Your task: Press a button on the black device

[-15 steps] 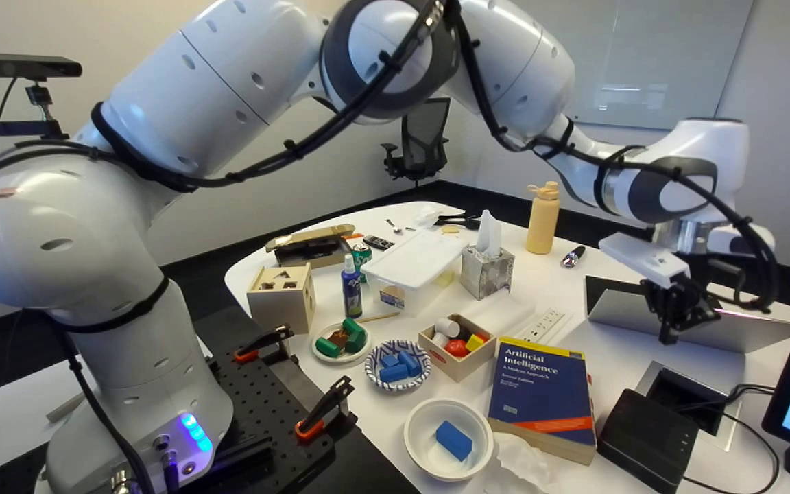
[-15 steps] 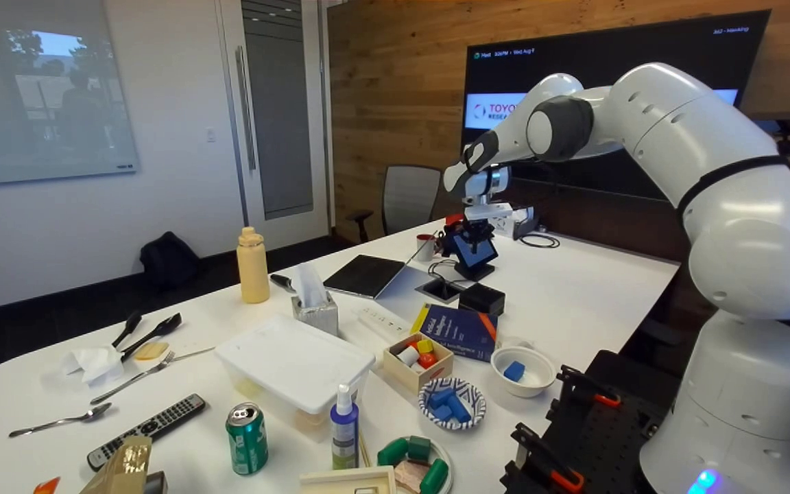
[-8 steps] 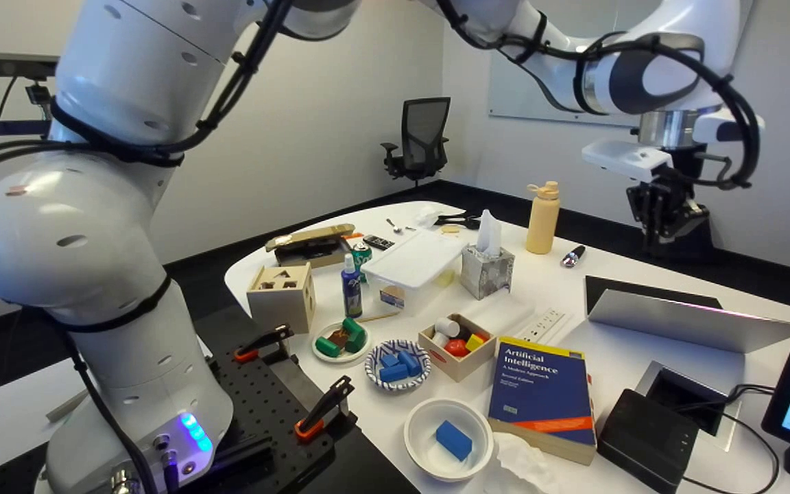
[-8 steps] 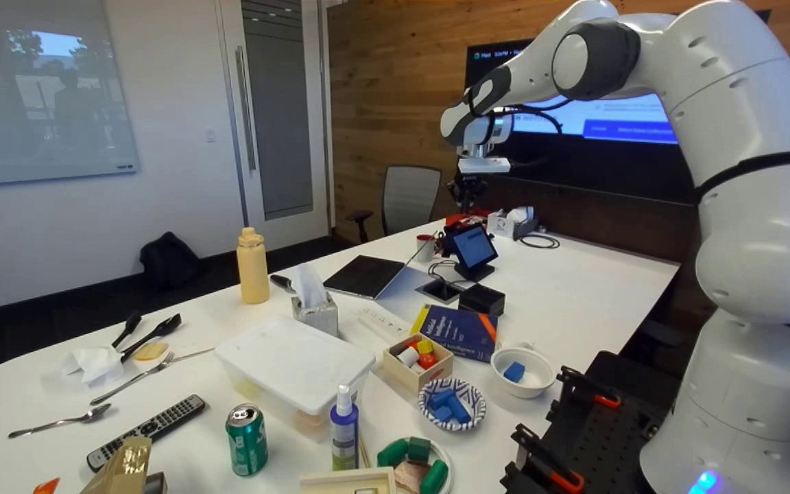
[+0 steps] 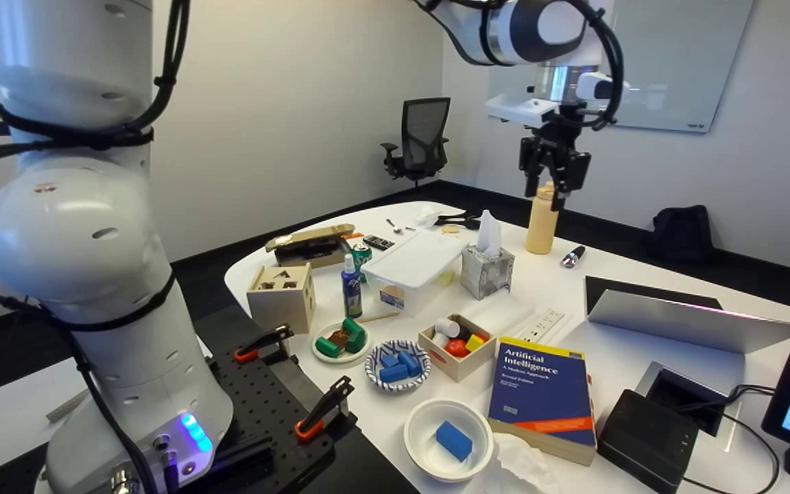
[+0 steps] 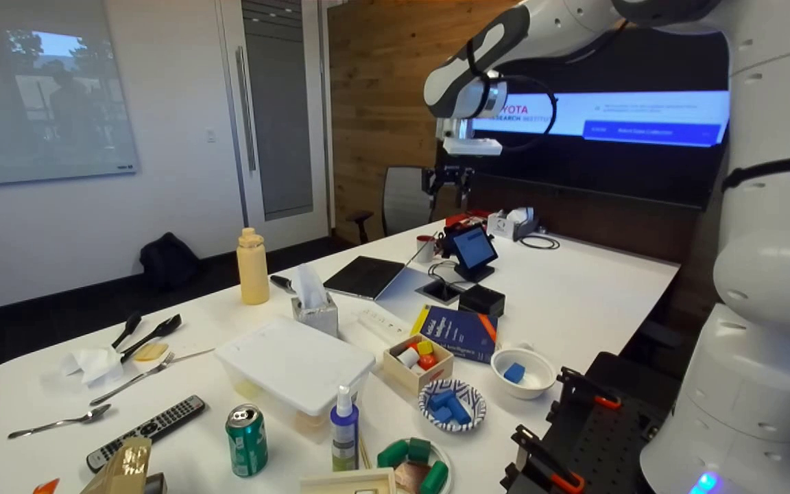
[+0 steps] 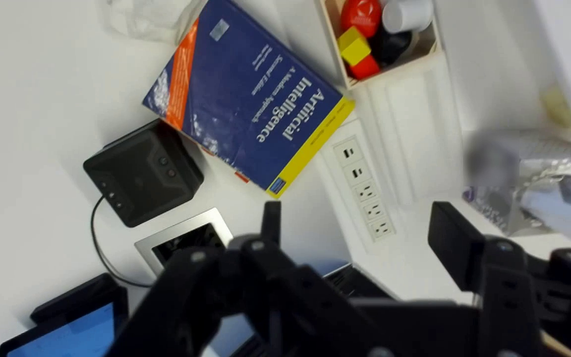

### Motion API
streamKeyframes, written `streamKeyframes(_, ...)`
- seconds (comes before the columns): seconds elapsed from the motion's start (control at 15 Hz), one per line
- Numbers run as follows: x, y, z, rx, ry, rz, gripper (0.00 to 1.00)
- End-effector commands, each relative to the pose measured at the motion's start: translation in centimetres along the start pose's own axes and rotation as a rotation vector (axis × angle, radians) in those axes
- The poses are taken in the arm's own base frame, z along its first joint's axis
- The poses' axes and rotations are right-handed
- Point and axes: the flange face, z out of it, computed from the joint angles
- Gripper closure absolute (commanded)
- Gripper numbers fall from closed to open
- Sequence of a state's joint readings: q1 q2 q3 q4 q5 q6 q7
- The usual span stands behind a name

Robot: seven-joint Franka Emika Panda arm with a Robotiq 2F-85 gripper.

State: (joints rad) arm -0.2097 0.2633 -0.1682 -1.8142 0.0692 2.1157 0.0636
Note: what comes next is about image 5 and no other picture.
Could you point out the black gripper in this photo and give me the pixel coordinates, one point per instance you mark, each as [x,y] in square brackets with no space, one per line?
[556,155]

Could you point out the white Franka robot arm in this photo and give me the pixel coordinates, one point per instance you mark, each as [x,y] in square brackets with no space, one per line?
[95,255]

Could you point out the black box device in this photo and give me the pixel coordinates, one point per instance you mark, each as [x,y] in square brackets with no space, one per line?
[646,441]

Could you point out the beige water bottle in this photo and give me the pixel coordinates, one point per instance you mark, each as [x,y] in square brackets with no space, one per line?
[542,229]

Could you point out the black marker pen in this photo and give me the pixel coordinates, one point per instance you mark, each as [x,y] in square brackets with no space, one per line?
[571,255]

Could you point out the black stapler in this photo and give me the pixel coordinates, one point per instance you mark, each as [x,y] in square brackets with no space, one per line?
[457,220]

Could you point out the grey tissue box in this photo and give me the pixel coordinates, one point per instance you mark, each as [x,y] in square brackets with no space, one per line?
[486,268]

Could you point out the white remote control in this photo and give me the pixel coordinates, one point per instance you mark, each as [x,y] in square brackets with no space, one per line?
[538,324]

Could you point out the black mesh office chair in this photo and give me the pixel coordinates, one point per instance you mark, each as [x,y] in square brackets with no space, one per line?
[423,137]

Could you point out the black backpack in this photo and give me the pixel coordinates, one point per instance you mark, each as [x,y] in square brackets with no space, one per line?
[685,233]

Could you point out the white lidded plastic container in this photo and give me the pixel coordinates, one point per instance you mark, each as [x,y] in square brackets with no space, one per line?
[414,262]

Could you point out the yellow toy piece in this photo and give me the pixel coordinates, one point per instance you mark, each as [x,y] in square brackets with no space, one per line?
[475,343]

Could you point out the small black flat item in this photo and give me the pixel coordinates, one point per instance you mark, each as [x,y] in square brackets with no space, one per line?
[377,243]

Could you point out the red toy piece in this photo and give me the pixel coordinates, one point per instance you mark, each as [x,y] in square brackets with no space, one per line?
[457,350]

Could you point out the silver laptop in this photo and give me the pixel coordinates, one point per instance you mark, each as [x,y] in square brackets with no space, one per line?
[687,324]

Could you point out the wooden toy tray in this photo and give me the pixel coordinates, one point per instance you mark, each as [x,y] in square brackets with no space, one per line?
[454,360]

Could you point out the blue textbook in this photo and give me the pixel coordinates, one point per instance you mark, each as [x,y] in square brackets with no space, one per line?
[545,397]

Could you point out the blue toy block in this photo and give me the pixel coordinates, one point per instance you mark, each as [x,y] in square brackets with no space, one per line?
[399,365]

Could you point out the blue patterned bowl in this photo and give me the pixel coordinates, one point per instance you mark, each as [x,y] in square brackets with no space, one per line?
[399,375]

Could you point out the green toy piece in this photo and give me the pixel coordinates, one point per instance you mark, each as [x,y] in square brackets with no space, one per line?
[328,347]
[354,335]

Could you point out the wooden brush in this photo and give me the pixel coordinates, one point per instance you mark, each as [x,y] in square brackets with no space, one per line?
[312,243]

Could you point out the black flat box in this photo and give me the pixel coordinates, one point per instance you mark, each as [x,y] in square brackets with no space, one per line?
[687,398]

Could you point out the small white plate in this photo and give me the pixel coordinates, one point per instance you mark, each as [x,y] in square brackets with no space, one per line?
[342,354]

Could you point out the blue rectangular block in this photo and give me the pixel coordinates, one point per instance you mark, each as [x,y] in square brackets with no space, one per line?
[454,441]

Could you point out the white crumpled cloth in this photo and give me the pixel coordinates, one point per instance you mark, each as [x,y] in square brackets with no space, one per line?
[513,467]

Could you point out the white bowl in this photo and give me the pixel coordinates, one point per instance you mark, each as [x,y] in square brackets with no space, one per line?
[432,447]

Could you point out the wooden shape sorter box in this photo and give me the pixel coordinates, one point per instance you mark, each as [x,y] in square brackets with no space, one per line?
[280,294]

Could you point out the black orange clamp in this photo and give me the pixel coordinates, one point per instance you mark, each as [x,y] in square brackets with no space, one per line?
[262,343]
[324,408]

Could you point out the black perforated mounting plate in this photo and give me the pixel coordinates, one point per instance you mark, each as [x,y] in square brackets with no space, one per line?
[268,402]

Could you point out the white paper sheet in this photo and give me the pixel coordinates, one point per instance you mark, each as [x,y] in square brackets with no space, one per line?
[21,413]

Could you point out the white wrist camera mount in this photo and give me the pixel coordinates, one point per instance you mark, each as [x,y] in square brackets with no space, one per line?
[542,106]

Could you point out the glass wall whiteboard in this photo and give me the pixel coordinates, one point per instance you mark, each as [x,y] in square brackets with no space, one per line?
[678,59]

